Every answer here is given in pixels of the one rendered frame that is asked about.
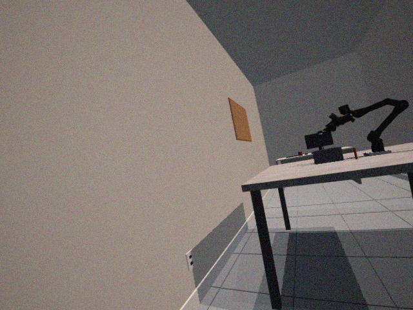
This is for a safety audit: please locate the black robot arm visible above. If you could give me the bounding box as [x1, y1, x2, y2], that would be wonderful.
[338, 98, 409, 152]

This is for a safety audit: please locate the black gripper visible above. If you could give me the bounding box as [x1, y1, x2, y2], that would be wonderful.
[323, 117, 345, 132]

